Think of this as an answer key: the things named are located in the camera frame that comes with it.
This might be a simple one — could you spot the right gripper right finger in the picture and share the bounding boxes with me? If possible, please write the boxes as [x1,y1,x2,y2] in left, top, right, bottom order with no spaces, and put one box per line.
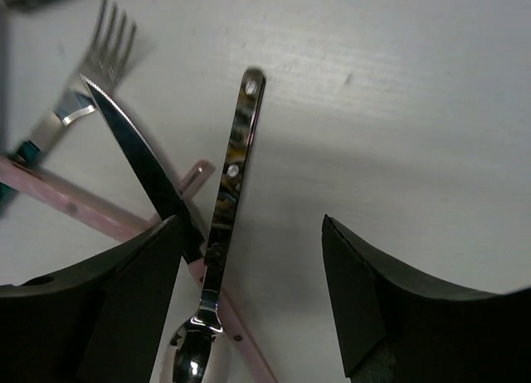
[322,216,530,382]

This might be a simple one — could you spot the dark handle spoon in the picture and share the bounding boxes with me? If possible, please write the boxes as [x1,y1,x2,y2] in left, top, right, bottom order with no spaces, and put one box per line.
[159,67,266,382]

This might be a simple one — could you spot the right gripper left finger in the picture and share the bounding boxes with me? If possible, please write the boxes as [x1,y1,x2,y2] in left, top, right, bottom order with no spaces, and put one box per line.
[1,217,183,382]

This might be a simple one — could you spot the pink handle fork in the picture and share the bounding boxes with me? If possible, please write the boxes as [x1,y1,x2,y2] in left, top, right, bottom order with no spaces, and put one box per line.
[178,160,278,382]

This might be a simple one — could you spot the pink handle spoon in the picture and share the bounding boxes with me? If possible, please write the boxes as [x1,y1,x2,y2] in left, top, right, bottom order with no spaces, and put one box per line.
[1,157,160,242]

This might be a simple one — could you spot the teal handle fork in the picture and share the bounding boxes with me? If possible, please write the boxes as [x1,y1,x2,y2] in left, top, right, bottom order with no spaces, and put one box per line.
[0,0,138,210]

